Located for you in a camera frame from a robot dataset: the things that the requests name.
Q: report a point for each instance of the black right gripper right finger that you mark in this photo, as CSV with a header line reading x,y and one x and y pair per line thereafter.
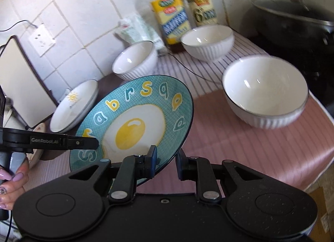
x,y
200,171

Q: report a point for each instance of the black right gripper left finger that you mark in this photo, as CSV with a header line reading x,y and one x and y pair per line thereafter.
x,y
132,169

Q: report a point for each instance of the teal fried egg plate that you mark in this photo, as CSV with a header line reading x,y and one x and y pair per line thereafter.
x,y
151,110

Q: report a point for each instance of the white sun print plate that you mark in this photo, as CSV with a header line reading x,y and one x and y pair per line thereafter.
x,y
74,107

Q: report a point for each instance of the large white ribbed bowl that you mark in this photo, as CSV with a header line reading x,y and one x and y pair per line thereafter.
x,y
265,92

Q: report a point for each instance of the small white ribbed bowl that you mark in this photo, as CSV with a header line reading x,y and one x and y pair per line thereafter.
x,y
208,43
136,61

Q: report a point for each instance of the left hand with painted nails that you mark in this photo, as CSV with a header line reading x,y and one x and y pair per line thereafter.
x,y
13,186

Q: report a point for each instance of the white cutting board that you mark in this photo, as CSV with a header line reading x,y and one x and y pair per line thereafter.
x,y
31,99

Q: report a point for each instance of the striped pink table mat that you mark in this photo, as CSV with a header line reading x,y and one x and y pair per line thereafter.
x,y
297,154

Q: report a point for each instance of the white seasoning bag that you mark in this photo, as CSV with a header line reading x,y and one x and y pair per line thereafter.
x,y
133,29

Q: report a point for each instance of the white vinegar bottle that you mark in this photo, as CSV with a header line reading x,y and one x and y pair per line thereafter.
x,y
203,12

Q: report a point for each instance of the black wok with lid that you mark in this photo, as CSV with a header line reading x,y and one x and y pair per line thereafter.
x,y
300,32

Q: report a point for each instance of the yellow label cooking wine bottle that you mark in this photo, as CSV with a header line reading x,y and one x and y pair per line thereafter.
x,y
169,18

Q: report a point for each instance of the white wall socket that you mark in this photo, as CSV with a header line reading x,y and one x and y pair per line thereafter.
x,y
41,40

